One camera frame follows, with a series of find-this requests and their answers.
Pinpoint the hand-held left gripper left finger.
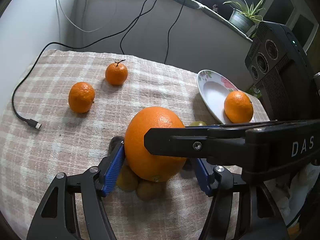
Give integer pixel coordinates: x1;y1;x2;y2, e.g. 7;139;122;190
26;141;125;240

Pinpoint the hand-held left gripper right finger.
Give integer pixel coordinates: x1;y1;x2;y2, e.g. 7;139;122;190
195;158;290;240

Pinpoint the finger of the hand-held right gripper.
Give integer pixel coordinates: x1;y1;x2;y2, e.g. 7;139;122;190
185;120;313;137
144;127;247;167

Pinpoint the large orange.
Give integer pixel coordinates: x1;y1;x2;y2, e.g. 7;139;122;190
124;107;187;182

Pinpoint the white floral plate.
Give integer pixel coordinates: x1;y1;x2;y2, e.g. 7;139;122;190
197;70;255;125

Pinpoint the person's right hand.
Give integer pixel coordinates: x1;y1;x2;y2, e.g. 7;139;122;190
287;164;317;220

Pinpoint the plaid blanket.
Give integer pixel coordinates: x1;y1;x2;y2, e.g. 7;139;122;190
0;49;298;240

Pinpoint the potted spider plant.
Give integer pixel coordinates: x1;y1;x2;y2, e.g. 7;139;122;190
222;0;265;38

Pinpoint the window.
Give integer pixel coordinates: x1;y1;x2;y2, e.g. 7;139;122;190
260;0;319;53

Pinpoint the tangerine with stem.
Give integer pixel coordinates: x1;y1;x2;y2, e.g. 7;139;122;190
105;59;128;85

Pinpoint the black USB cable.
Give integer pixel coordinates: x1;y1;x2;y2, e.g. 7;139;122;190
11;0;163;131

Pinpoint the white cable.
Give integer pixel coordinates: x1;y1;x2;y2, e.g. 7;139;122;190
55;0;118;33

